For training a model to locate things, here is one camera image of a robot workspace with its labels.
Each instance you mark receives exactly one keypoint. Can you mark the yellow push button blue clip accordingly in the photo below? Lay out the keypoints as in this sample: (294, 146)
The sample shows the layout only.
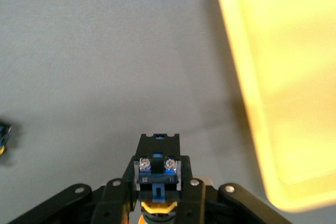
(157, 179)

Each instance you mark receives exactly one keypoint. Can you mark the yellow push button red mark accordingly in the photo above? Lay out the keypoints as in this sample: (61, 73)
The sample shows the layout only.
(4, 136)

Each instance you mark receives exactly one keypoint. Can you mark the yellow plastic tray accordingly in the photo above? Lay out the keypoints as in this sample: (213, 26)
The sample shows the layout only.
(288, 77)

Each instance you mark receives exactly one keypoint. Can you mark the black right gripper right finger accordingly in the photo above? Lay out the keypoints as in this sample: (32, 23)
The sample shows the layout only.
(202, 203)

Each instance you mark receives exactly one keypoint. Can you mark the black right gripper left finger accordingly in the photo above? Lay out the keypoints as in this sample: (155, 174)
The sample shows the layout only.
(110, 203)

